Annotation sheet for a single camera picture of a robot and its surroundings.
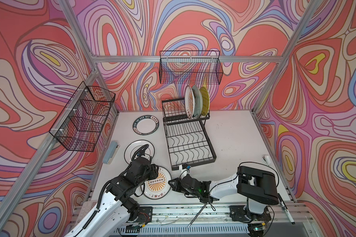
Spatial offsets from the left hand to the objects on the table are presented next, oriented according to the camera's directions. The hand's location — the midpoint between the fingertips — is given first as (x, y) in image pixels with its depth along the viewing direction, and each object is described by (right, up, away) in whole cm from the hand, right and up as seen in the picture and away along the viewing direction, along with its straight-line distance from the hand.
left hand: (158, 167), depth 77 cm
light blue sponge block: (-32, +5, +15) cm, 36 cm away
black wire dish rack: (+17, +11, +22) cm, 30 cm away
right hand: (+5, -12, +3) cm, 13 cm away
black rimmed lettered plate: (-15, +22, +36) cm, 45 cm away
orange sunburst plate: (-1, -12, +2) cm, 12 cm away
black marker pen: (+66, -23, -4) cm, 70 cm away
